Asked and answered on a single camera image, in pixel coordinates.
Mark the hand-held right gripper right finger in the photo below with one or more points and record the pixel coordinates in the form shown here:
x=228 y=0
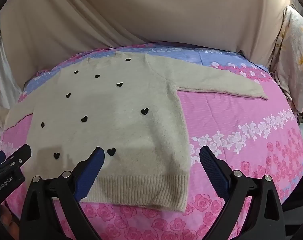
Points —
x=214 y=170

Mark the beige curtain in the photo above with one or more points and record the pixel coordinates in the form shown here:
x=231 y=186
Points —
x=141 y=10

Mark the pink floral bedsheet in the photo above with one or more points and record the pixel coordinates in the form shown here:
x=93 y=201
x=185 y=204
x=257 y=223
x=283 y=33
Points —
x=241 y=110

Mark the white sheer cloth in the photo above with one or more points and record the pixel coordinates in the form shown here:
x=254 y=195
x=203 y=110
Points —
x=1 y=80

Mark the person's left hand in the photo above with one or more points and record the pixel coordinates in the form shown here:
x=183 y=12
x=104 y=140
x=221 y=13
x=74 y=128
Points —
x=9 y=222

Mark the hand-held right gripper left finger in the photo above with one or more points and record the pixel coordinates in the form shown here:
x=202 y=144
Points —
x=91 y=170

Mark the cream sweater with black hearts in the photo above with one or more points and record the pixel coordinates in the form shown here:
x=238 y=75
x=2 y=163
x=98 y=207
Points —
x=116 y=120

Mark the pale floral cloth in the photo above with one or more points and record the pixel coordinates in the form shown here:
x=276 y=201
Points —
x=291 y=55

